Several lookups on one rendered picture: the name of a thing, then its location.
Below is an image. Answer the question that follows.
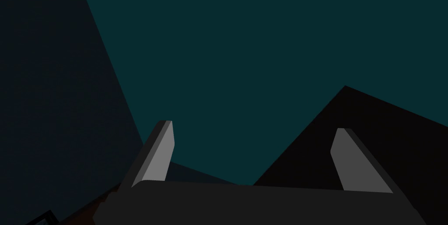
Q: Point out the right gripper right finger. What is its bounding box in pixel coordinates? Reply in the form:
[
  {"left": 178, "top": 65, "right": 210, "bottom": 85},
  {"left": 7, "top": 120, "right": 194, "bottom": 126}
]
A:
[{"left": 330, "top": 127, "right": 403, "bottom": 195}]

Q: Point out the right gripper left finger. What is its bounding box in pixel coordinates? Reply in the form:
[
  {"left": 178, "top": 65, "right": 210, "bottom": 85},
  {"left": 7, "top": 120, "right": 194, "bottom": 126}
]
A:
[{"left": 119, "top": 120, "right": 175, "bottom": 190}]

